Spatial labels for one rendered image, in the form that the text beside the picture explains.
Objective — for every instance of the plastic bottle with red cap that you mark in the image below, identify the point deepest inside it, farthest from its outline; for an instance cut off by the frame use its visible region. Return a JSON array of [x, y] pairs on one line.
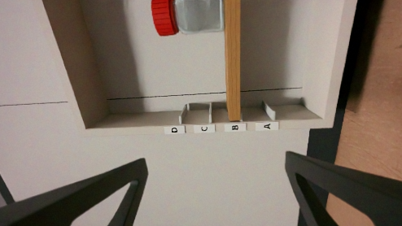
[[188, 16]]

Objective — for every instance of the wooden shelf board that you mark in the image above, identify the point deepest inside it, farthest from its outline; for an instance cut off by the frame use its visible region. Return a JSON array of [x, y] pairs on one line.
[[232, 58]]

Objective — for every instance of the white wall rack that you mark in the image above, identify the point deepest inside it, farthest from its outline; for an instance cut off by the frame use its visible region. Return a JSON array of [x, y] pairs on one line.
[[63, 24]]

